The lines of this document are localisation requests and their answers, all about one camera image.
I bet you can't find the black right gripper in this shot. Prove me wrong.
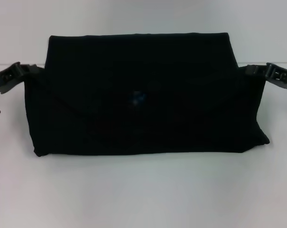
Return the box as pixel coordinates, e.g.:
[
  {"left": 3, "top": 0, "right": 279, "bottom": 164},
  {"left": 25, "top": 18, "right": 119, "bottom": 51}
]
[{"left": 238, "top": 62, "right": 287, "bottom": 91}]

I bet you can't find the black shirt with FREE print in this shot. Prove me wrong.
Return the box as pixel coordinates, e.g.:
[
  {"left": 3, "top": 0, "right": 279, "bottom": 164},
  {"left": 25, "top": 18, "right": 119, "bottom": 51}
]
[{"left": 24, "top": 32, "right": 270, "bottom": 158}]

